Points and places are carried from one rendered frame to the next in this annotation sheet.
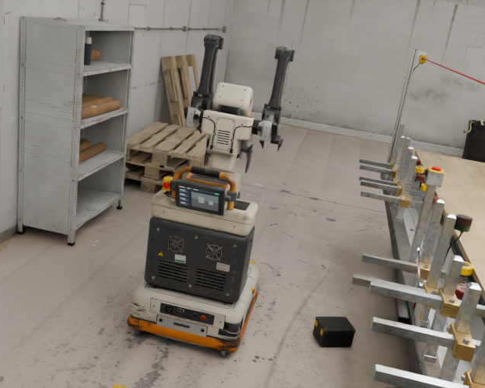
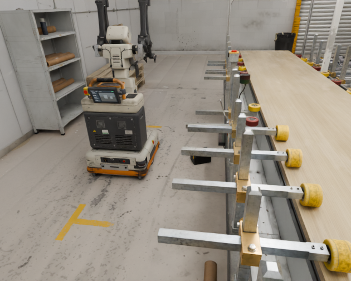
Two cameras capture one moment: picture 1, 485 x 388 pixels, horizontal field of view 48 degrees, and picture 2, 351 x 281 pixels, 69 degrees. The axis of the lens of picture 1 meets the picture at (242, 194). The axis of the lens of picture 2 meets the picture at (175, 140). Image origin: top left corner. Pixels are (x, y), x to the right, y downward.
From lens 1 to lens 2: 0.65 m
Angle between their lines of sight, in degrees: 10
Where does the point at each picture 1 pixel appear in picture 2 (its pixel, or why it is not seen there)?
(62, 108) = (35, 61)
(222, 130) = (115, 54)
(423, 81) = (249, 17)
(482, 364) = (242, 166)
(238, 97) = (119, 33)
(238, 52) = (150, 20)
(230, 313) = (137, 156)
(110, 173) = (81, 94)
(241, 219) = (131, 103)
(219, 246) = (123, 121)
